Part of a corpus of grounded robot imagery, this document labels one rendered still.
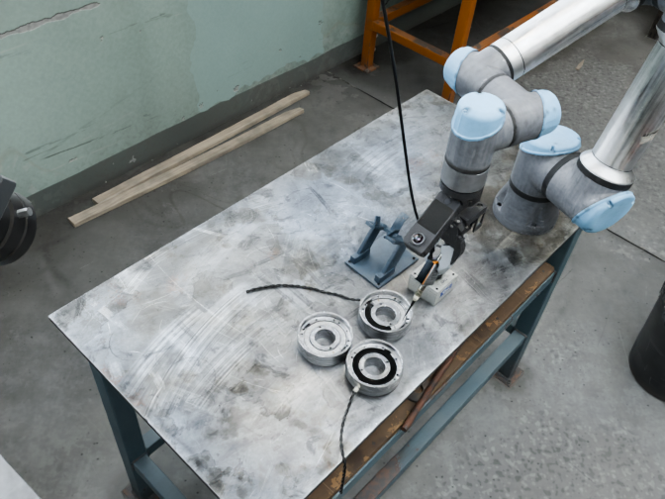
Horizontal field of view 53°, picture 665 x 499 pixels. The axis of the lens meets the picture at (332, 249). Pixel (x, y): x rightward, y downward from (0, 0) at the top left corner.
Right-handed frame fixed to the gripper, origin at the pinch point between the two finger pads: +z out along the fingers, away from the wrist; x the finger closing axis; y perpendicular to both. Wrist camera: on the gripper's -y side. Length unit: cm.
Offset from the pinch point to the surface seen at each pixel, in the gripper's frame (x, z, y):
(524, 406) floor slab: -15, 93, 54
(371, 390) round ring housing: -7.0, 10.1, -22.8
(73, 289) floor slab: 121, 93, -27
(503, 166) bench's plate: 17, 13, 52
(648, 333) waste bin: -30, 74, 93
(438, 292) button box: -1.0, 9.0, 3.1
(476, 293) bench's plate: -4.7, 13.1, 12.2
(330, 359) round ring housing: 2.4, 9.9, -23.9
